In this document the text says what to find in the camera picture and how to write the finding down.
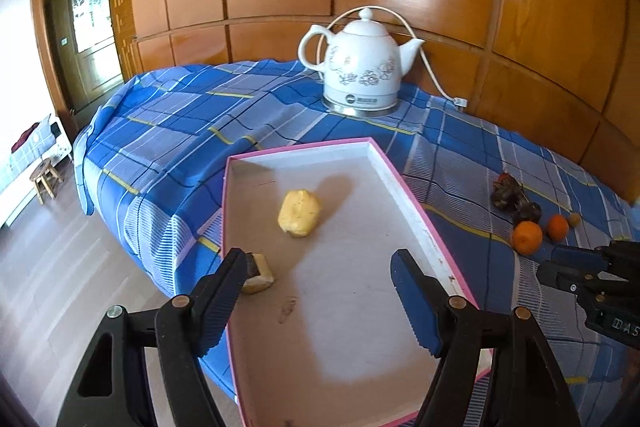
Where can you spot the white ceramic electric kettle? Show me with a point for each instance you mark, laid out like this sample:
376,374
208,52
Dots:
363,65

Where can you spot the wooden door with glass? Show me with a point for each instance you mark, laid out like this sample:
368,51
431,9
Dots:
87,51

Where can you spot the blue plaid tablecloth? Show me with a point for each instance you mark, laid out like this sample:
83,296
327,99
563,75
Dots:
152,159

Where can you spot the large orange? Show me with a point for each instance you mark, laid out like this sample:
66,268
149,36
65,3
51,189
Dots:
526,238

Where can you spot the dark round fruit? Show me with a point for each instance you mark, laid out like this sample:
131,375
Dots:
529,211

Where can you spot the dark dried fruit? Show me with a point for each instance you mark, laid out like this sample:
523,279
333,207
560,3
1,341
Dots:
507,194

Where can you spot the yellow peeled fruit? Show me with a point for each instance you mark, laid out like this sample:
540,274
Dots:
299,213

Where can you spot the small wooden stool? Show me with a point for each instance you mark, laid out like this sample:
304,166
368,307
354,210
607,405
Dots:
45,178

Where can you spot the dark-skinned cut fruit piece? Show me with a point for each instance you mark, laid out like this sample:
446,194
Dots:
259,276

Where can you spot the small orange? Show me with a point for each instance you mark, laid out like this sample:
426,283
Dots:
557,228

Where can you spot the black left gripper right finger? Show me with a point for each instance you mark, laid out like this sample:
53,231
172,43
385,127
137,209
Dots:
451,329

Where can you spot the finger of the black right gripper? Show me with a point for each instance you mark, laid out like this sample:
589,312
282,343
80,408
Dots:
574,269

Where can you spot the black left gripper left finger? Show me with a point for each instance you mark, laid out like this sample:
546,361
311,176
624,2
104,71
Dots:
186,328

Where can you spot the pink-rimmed white tray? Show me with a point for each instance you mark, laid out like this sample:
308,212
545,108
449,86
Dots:
329,343

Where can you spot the small yellow-brown fruit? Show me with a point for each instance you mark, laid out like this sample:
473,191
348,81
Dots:
574,220

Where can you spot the white bench with cloth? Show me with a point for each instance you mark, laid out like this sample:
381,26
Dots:
47,141

